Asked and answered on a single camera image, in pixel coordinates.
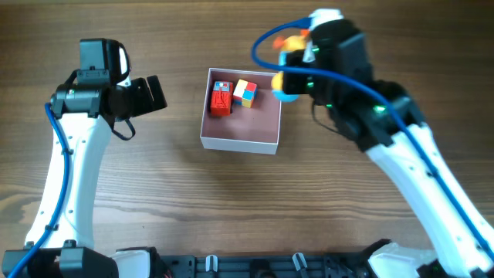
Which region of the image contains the blue orange toy figure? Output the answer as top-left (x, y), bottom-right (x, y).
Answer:
top-left (271, 29), bottom-right (310, 102)

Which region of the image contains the pink open cardboard box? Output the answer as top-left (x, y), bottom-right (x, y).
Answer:
top-left (200, 68), bottom-right (282, 154)

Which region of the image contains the left blue cable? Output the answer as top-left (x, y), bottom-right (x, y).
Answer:
top-left (5, 102), bottom-right (73, 278)

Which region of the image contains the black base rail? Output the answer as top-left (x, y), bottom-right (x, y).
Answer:
top-left (161, 253), bottom-right (376, 278)

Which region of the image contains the multicolour puzzle cube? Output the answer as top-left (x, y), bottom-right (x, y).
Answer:
top-left (233, 79), bottom-right (258, 108)

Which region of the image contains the right blue cable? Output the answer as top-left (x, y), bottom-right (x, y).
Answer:
top-left (250, 17), bottom-right (494, 259)

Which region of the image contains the blue cable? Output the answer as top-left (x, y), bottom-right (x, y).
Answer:
top-left (5, 102), bottom-right (73, 278)
top-left (250, 17), bottom-right (494, 259)

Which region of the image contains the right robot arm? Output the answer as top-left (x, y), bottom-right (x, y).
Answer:
top-left (272, 10), bottom-right (493, 277)

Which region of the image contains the red toy fire truck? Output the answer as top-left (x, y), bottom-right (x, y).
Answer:
top-left (209, 81), bottom-right (233, 117)

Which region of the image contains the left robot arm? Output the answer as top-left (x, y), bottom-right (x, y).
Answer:
top-left (2, 39), bottom-right (167, 277)

